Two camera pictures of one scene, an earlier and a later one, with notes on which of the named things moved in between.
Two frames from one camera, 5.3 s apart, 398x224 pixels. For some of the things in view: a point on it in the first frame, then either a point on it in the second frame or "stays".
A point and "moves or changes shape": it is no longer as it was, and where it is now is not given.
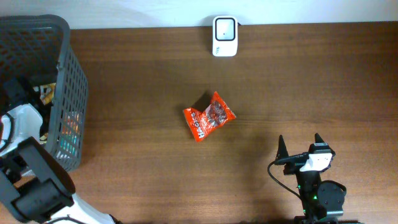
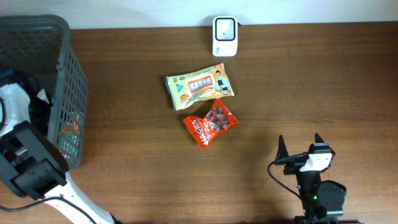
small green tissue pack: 68,145 stays
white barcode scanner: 225,36 stays
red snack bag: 203,122 moves or changes shape
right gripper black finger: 282,151 stays
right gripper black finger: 318,139 stays
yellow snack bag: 46,92 -> 185,89
